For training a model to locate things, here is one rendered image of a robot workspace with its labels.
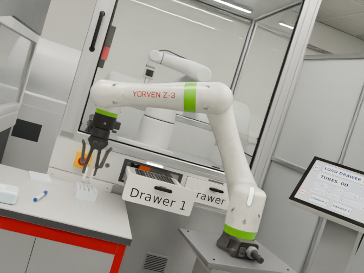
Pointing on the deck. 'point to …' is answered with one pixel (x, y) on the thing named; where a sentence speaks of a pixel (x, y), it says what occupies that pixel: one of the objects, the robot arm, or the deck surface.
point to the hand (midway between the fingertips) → (88, 174)
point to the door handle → (96, 31)
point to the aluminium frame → (76, 117)
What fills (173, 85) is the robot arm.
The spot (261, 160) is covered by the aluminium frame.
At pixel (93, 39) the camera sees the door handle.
